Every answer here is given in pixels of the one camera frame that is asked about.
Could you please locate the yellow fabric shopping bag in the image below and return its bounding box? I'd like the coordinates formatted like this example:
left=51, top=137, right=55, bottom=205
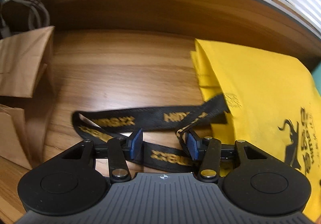
left=72, top=38, right=321, bottom=222

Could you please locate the brown paper bag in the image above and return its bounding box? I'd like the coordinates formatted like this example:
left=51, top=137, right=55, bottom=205
left=1, top=26, right=56, bottom=170

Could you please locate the light blue cardboard box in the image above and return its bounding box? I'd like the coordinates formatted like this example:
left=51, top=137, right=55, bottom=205
left=312, top=62, right=321, bottom=94

